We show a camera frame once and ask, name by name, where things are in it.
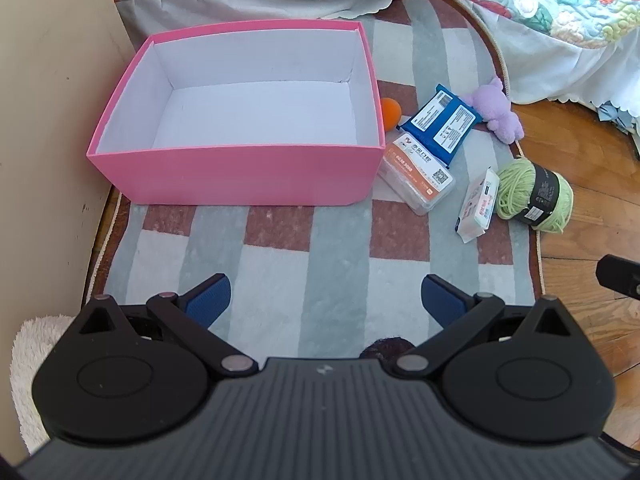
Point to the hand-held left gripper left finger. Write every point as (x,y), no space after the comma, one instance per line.
(210,300)

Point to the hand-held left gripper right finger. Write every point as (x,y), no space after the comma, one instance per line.
(440,300)

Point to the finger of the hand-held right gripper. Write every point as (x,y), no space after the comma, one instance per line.
(620,277)

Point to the pink cardboard box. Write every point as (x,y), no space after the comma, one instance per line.
(225,175)

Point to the clear plastic box orange label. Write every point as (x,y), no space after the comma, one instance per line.
(415,172)

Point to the green yarn ball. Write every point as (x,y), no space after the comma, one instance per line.
(512,185)

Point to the blue packet with white labels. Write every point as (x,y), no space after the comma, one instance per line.
(440,120)

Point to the orange egg-shaped sponge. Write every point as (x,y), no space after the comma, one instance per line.
(390,112)

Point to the dark maroon cloth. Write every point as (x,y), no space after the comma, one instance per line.
(387,349)

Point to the checkered rug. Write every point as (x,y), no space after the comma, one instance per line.
(325,270)

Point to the light blue crumpled cloth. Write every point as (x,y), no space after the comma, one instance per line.
(617,115)

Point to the white fluffy mat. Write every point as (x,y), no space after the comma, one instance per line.
(30,360)

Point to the purple plush toy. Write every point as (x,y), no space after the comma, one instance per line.
(492,105)

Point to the beige wooden cabinet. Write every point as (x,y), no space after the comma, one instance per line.
(50,135)

